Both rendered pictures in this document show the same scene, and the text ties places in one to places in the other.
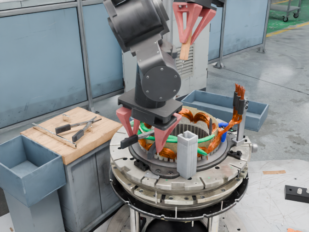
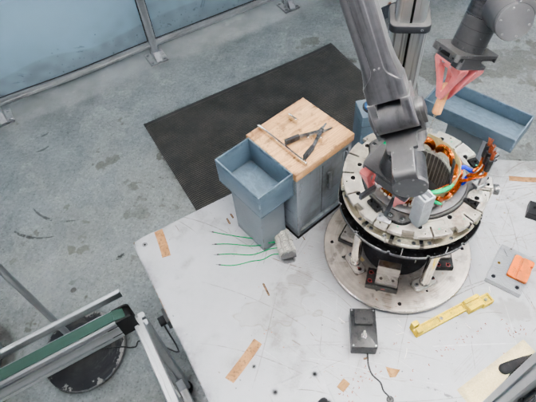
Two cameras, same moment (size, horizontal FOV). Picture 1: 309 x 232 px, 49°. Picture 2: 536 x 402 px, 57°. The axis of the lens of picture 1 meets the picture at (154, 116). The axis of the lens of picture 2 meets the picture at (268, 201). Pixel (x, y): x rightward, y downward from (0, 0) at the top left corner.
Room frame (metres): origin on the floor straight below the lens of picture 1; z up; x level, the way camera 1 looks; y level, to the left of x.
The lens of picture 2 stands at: (-0.07, 0.09, 1.97)
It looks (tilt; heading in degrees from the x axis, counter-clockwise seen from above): 53 degrees down; 15
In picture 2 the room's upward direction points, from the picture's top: 6 degrees counter-clockwise
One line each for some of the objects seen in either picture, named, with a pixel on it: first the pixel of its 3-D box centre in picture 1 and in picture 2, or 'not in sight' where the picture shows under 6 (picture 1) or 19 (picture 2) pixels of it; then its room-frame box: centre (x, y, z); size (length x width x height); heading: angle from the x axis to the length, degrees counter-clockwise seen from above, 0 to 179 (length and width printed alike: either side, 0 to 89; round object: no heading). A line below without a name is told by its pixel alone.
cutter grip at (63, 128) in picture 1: (63, 128); (292, 139); (0.75, 0.24, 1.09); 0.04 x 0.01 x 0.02; 126
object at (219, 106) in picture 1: (220, 142); (464, 145); (0.94, -0.22, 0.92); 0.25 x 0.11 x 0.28; 60
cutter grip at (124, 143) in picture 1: (129, 141); (367, 192); (0.55, 0.05, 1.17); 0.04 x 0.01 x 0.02; 135
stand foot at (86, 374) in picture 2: not in sight; (84, 350); (0.48, 1.10, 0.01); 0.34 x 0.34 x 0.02
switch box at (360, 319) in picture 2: not in sight; (363, 329); (0.41, 0.02, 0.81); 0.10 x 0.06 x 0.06; 7
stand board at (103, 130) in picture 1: (72, 132); (299, 137); (0.80, 0.22, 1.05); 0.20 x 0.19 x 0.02; 141
